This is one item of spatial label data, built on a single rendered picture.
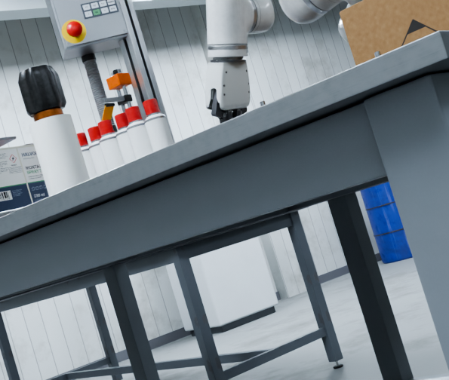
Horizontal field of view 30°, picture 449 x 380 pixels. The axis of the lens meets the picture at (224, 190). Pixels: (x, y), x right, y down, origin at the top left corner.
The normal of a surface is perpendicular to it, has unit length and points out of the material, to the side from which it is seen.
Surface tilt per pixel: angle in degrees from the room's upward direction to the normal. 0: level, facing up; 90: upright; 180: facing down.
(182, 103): 90
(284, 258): 90
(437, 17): 90
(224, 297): 90
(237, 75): 110
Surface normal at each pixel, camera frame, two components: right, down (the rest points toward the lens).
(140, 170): -0.63, 0.15
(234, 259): 0.55, -0.21
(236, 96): 0.76, 0.17
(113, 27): 0.22, -0.12
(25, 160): 0.76, -0.26
